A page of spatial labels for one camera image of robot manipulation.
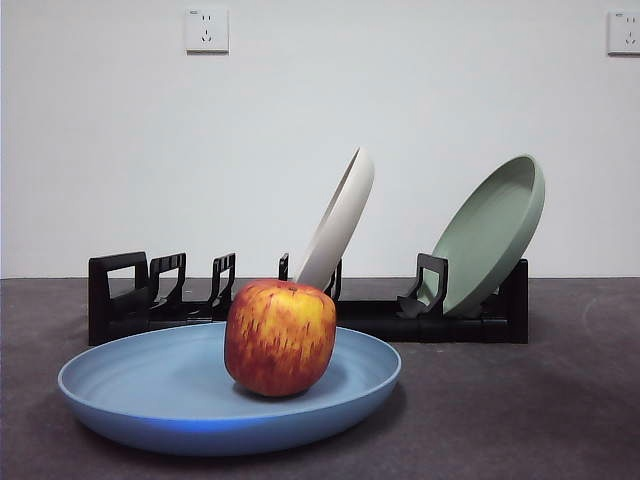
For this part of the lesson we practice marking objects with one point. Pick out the red yellow apple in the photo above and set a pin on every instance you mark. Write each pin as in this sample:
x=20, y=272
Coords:
x=280, y=340

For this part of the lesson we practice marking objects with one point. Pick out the blue plate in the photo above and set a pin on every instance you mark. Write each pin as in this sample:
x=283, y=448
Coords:
x=150, y=390

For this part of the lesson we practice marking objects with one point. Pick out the beige plate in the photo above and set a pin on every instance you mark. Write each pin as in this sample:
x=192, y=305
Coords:
x=345, y=215

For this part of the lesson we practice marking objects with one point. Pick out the black plate rack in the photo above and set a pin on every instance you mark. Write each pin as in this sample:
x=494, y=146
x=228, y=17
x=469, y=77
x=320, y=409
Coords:
x=450, y=330

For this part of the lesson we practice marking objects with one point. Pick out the green plate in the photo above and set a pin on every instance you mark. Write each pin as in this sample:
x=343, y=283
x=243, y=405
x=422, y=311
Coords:
x=490, y=240

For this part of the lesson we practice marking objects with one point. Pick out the white wall socket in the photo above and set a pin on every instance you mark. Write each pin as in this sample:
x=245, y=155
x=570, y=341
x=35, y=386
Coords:
x=207, y=30
x=625, y=32

